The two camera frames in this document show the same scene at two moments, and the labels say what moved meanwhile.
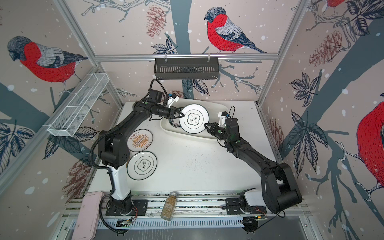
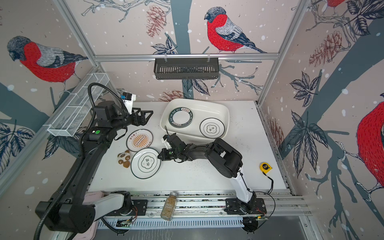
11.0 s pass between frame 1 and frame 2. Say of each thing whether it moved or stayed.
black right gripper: moved
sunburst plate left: stayed
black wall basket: stayed
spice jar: stayed
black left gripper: moved
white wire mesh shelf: stayed
